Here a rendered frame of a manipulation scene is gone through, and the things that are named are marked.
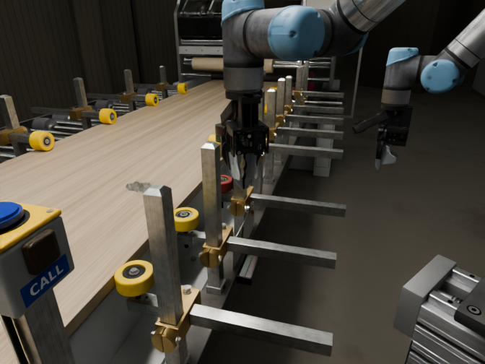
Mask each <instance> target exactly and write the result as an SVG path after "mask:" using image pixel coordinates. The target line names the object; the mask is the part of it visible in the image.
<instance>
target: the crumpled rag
mask: <svg viewBox="0 0 485 364"><path fill-rule="evenodd" d="M151 186H152V185H151V184H150V183H149V182H146V181H145V182H144V183H139V182H138V181H135V182H134V183H133V184H132V183H127V184H126V188H127V189H128V190H129V191H135V192H136V193H140V194H142V193H144V192H145V191H146V190H147V189H148V188H150V187H151Z"/></svg>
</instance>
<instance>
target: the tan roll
mask: <svg viewBox="0 0 485 364"><path fill-rule="evenodd" d="M223 63H224V62H223V58H201V57H193V59H192V62H187V61H184V62H183V65H184V66H192V67H193V70H196V71H218V72H223V66H224V65H223ZM298 66H299V65H296V64H273V59H264V66H263V70H264V71H266V73H273V71H274V68H280V69H296V68H297V67H298Z"/></svg>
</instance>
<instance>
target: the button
mask: <svg viewBox="0 0 485 364"><path fill-rule="evenodd" d="M23 215H24V211H23V208H22V205H20V204H17V203H14V202H11V201H3V202H0V230H3V229H5V228H8V227H10V226H12V225H14V224H15V223H17V222H18V221H19V220H20V219H21V218H22V216H23Z"/></svg>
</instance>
